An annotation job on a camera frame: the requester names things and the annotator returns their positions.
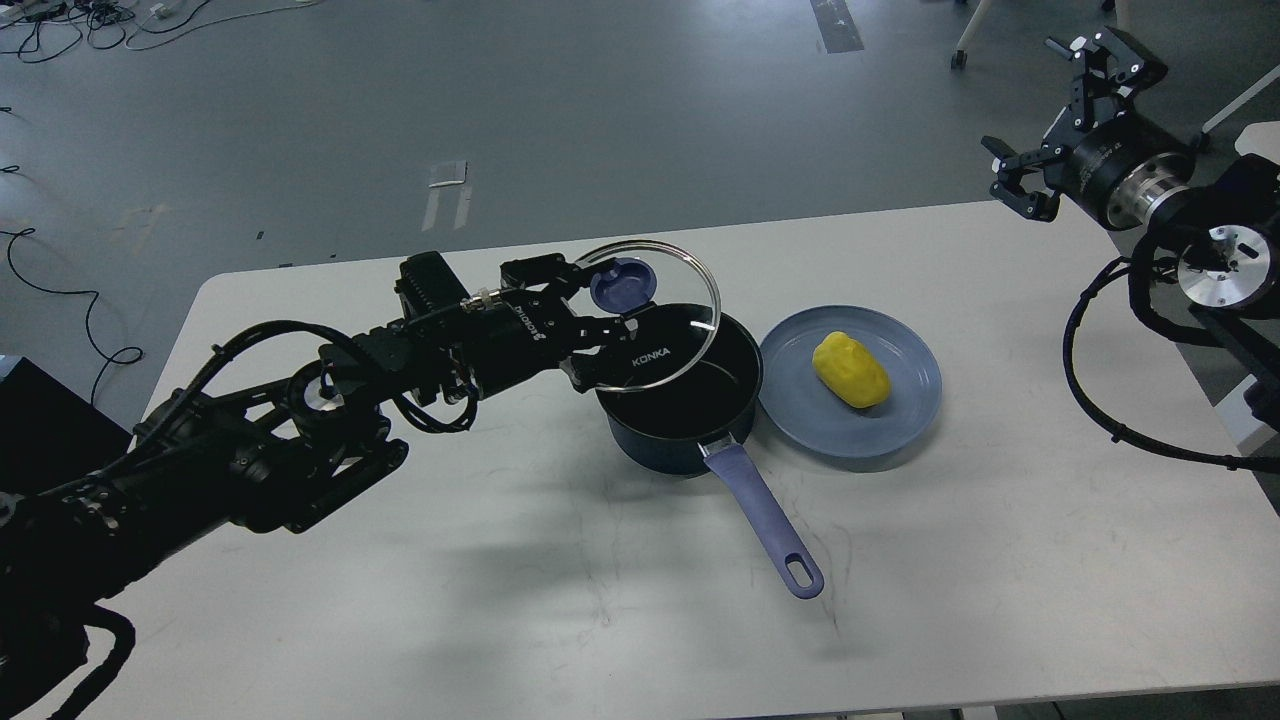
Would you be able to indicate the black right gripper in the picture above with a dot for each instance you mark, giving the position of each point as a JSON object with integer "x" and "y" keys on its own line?
{"x": 1100, "y": 169}

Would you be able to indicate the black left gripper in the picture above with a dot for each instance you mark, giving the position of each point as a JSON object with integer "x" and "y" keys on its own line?
{"x": 529, "y": 332}

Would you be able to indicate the glass pot lid purple knob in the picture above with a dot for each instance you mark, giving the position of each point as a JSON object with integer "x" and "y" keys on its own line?
{"x": 679, "y": 288}

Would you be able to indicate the yellow potato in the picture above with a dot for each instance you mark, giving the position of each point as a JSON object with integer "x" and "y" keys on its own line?
{"x": 850, "y": 371}

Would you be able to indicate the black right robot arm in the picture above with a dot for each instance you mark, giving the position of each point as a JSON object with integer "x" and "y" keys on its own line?
{"x": 1206, "y": 266}

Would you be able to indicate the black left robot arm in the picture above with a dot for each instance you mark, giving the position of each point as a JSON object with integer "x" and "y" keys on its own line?
{"x": 280, "y": 428}

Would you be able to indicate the white chair leg with caster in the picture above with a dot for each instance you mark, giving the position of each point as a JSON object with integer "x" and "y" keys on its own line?
{"x": 976, "y": 20}

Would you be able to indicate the white table right edge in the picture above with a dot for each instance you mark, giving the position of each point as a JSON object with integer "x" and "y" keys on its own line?
{"x": 1260, "y": 139}

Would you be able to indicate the white chair leg right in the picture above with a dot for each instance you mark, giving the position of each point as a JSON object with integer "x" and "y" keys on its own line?
{"x": 1201, "y": 140}

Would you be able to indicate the blue grey round plate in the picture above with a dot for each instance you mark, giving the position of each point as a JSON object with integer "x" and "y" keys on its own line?
{"x": 818, "y": 421}

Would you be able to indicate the grey floor tape strip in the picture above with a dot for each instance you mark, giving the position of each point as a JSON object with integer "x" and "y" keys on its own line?
{"x": 838, "y": 31}

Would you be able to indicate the black box left edge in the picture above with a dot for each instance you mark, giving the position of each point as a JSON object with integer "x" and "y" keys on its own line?
{"x": 50, "y": 435}

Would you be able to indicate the dark blue saucepan purple handle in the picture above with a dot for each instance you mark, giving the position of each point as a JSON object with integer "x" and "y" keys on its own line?
{"x": 697, "y": 423}

